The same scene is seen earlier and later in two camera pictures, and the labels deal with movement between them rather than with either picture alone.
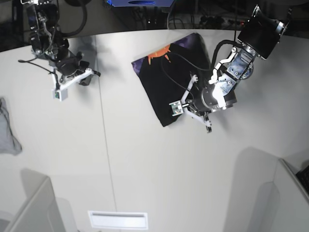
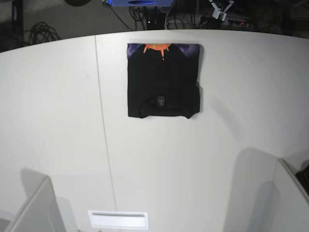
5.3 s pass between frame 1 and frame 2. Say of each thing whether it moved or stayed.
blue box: stayed
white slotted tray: stayed
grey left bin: stayed
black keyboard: stayed
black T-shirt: moved
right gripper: moved
